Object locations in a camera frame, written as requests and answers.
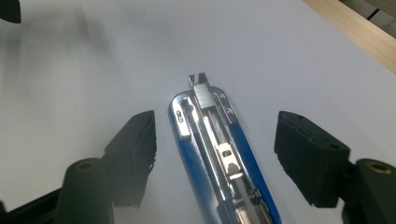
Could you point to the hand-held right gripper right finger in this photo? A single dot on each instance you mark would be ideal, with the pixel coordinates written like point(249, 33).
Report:
point(311, 158)

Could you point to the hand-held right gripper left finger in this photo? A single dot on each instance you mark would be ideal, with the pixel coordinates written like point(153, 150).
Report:
point(132, 155)

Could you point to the blue stapler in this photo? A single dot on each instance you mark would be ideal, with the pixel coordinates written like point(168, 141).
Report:
point(199, 161)

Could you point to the silver staple strip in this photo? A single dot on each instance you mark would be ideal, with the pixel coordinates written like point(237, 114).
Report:
point(203, 96)

